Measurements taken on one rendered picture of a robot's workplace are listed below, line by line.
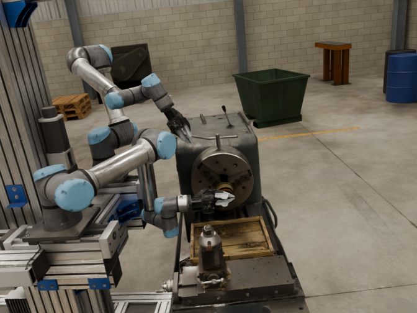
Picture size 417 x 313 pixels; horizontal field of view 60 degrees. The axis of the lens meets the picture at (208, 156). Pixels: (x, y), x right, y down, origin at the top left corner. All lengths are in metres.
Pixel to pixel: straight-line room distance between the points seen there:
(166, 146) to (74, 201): 0.43
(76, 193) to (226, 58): 10.56
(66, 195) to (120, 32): 10.59
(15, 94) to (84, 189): 0.50
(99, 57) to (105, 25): 9.89
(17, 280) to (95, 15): 10.73
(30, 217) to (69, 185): 0.52
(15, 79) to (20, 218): 0.61
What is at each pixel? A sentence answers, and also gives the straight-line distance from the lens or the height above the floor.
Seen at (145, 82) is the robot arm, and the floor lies 1.62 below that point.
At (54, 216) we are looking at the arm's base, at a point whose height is 1.22.
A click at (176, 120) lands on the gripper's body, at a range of 1.64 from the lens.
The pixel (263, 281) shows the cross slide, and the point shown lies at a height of 0.97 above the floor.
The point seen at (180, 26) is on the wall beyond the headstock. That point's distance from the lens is 11.58.
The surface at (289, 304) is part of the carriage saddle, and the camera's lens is 1.37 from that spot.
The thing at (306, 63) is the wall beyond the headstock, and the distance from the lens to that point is 12.20.
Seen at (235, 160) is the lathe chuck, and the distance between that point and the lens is 1.78.
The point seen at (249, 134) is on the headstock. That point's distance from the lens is 1.96.
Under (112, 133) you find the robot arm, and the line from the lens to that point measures 1.89.
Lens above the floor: 1.83
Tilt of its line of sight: 20 degrees down
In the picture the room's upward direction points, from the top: 6 degrees counter-clockwise
